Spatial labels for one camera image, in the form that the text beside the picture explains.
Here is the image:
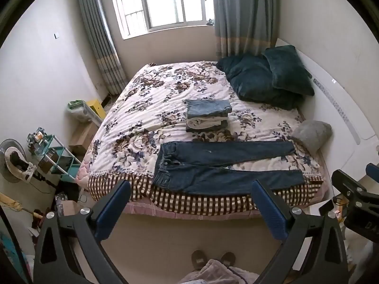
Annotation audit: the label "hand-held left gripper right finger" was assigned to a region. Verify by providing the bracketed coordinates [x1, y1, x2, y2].
[251, 180, 347, 284]

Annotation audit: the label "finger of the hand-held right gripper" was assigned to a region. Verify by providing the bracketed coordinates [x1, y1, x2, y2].
[366, 163, 379, 182]
[331, 169, 379, 210]

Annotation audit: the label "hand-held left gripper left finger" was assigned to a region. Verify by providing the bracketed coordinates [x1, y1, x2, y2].
[33, 179, 132, 284]

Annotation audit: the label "dark blue jeans pants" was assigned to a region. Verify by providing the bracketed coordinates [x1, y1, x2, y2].
[152, 141, 306, 196]

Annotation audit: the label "folded white pants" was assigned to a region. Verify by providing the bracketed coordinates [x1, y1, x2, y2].
[186, 115, 230, 129]

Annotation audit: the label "pink bed sheet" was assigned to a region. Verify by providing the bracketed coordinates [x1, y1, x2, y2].
[123, 202, 267, 221]

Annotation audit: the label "black phone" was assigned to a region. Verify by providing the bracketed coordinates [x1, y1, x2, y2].
[319, 200, 335, 218]

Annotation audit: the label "small cardboard box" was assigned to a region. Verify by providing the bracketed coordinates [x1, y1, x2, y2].
[61, 201, 81, 216]

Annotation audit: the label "black bag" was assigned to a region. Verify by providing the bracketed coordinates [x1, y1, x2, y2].
[58, 180, 80, 202]

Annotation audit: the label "grey pillow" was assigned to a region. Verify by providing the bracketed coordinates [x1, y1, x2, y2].
[289, 120, 332, 152]

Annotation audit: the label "brown slipper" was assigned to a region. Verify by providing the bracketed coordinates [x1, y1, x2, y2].
[219, 252, 236, 268]
[191, 250, 207, 270]

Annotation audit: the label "white headboard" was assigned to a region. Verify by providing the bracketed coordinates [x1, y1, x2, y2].
[275, 37, 379, 184]

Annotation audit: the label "teal shelf rack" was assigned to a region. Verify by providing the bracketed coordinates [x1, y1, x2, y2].
[34, 134, 82, 182]

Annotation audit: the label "person's pink clothing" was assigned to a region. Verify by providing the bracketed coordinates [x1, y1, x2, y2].
[178, 259, 261, 284]

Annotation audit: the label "yellow box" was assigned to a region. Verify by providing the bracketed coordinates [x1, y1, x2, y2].
[86, 99, 106, 121]

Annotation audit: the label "clear plastic bin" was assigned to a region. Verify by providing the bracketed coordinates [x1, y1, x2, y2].
[68, 101, 93, 124]

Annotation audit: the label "standing fan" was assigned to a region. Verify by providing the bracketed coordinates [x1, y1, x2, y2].
[0, 138, 37, 184]

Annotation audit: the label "colourful cloth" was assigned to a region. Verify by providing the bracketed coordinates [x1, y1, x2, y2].
[0, 231, 30, 284]

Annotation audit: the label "folded light blue jeans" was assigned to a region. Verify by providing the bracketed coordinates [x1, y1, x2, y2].
[184, 99, 233, 119]

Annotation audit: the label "floral quilt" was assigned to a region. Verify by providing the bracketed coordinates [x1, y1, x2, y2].
[88, 61, 323, 185]

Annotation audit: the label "dark green pillow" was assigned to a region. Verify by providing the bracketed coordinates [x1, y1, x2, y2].
[262, 45, 315, 97]
[217, 54, 304, 111]

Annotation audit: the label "grey-blue curtain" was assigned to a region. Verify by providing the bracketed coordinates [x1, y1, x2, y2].
[212, 0, 280, 61]
[75, 0, 128, 95]

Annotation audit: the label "window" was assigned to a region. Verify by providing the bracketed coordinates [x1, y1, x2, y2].
[108, 0, 215, 40]

